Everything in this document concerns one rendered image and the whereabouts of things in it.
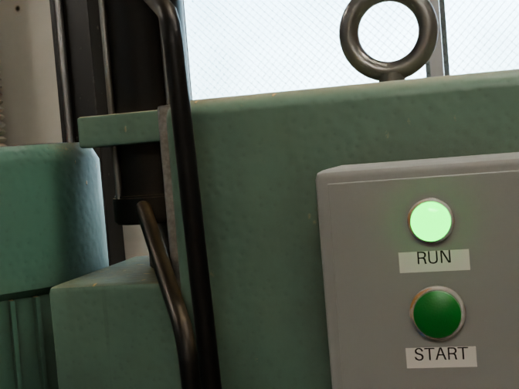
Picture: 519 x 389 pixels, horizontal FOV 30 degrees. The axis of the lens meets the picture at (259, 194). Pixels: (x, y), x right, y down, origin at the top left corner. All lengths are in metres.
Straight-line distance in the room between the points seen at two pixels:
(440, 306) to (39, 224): 0.28
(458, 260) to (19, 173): 0.29
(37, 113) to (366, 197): 1.90
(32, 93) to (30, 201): 1.70
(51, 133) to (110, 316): 1.71
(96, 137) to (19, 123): 1.72
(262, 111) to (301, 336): 0.12
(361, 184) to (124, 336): 0.21
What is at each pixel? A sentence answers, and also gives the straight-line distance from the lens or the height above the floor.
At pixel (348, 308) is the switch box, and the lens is 0.43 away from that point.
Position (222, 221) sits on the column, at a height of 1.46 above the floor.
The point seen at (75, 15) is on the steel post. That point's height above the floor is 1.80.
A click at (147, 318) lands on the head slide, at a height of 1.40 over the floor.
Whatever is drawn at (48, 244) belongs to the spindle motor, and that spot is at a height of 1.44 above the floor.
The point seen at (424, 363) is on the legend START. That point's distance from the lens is 0.43.
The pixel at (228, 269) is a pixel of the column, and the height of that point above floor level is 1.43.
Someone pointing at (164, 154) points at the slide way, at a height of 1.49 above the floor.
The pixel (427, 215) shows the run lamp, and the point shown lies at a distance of 0.42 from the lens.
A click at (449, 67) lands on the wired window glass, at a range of 2.01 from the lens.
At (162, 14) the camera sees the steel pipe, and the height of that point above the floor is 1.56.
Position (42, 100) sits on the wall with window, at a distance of 2.29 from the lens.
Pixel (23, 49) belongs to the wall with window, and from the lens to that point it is 2.32.
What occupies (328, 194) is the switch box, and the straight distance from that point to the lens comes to 0.43.
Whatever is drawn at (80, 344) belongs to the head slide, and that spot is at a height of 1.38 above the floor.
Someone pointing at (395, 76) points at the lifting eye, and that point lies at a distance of 0.59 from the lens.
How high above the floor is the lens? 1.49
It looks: 3 degrees down
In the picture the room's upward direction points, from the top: 5 degrees counter-clockwise
